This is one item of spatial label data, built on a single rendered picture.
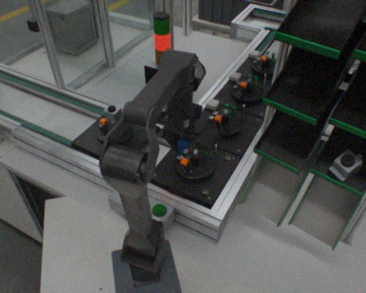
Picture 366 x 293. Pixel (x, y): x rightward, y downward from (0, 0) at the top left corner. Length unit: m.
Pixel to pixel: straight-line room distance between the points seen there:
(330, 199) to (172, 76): 0.60
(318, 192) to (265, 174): 0.15
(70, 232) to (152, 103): 0.74
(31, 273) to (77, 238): 1.04
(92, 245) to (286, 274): 0.60
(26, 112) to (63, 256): 0.72
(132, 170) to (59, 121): 1.03
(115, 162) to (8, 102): 1.24
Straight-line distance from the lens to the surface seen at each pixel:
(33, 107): 1.66
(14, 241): 2.36
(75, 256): 1.15
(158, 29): 1.08
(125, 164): 0.53
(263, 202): 1.05
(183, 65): 0.66
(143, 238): 0.72
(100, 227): 1.19
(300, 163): 0.92
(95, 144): 1.30
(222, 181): 1.14
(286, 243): 1.18
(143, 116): 0.54
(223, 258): 1.11
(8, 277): 2.25
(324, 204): 1.04
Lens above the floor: 1.83
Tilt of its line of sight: 43 degrees down
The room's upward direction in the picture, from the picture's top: straight up
